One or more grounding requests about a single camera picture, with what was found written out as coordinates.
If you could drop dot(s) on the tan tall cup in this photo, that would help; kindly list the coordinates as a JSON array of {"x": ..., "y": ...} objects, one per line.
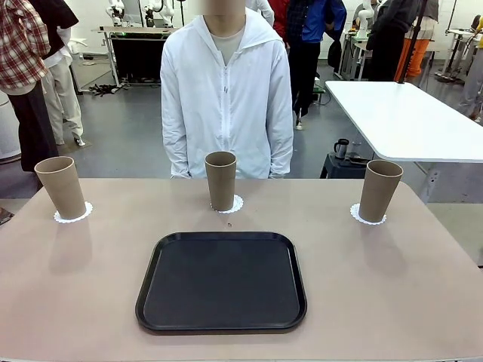
[
  {"x": 62, "y": 188},
  {"x": 379, "y": 192},
  {"x": 220, "y": 181}
]

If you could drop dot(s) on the white paper doily coaster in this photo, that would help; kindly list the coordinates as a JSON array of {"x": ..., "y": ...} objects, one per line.
[
  {"x": 354, "y": 212},
  {"x": 239, "y": 205},
  {"x": 89, "y": 211}
]

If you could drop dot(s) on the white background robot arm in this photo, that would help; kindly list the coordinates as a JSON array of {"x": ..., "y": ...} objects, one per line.
[
  {"x": 364, "y": 19},
  {"x": 160, "y": 10},
  {"x": 114, "y": 10}
]

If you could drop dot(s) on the person's right forearm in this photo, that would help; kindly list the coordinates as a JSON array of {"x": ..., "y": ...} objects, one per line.
[{"x": 175, "y": 147}]

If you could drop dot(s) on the person's left forearm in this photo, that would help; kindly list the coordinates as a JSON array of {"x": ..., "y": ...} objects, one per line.
[{"x": 282, "y": 147}]

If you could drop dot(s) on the black plastic stool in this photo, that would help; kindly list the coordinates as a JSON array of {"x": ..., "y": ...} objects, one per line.
[{"x": 345, "y": 167}]

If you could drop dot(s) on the black steel travel mug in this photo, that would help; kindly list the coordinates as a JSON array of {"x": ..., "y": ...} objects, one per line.
[{"x": 341, "y": 149}]

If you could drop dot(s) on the black plastic tray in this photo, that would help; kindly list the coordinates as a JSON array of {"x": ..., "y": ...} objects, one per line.
[{"x": 222, "y": 286}]

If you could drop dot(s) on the person in white jacket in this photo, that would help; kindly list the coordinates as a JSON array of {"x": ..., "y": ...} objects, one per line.
[{"x": 196, "y": 83}]

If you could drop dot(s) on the black tool on stool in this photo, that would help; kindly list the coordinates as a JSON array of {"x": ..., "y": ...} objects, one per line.
[{"x": 361, "y": 161}]

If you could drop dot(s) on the black hanging bag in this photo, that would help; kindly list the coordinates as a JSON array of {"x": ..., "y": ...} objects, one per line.
[{"x": 334, "y": 54}]

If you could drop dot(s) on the background table with black panel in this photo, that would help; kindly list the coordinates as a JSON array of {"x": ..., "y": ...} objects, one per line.
[{"x": 139, "y": 56}]

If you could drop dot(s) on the person in red top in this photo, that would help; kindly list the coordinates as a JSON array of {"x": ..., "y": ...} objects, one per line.
[{"x": 281, "y": 15}]

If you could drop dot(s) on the person in white shirt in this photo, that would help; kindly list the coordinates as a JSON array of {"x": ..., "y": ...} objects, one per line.
[{"x": 264, "y": 9}]

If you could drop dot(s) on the person in blue jacket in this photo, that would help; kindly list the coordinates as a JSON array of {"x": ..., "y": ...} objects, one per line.
[{"x": 313, "y": 22}]

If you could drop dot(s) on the white side table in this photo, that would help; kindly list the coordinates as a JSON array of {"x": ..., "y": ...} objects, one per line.
[{"x": 407, "y": 120}]

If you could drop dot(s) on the white table leg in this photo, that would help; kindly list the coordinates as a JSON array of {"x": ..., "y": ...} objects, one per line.
[{"x": 430, "y": 183}]

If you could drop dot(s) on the black slanted pole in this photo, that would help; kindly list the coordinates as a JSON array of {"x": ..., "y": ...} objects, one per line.
[{"x": 402, "y": 71}]

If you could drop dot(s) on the person in beige trousers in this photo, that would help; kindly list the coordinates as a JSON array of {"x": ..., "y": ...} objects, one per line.
[{"x": 64, "y": 94}]

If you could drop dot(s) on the person in dark jacket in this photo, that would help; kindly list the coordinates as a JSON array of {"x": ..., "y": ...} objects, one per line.
[{"x": 388, "y": 37}]

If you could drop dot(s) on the person in orange trousers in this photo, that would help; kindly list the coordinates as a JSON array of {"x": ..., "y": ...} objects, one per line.
[{"x": 417, "y": 56}]

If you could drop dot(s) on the dark brown floor object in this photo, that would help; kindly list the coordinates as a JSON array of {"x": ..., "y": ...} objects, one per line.
[{"x": 5, "y": 216}]

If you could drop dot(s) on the white round machine base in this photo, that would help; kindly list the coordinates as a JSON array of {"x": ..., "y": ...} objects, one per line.
[{"x": 8, "y": 128}]

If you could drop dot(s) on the person in grey clothes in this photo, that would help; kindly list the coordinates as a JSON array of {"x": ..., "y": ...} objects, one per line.
[{"x": 473, "y": 86}]

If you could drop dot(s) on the white background desk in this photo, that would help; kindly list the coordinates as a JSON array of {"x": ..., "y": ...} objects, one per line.
[{"x": 458, "y": 45}]

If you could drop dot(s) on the person in plaid shirt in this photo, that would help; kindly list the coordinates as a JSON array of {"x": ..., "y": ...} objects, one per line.
[{"x": 19, "y": 45}]

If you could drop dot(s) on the white frame background table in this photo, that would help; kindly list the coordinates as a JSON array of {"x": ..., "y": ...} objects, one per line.
[{"x": 352, "y": 53}]

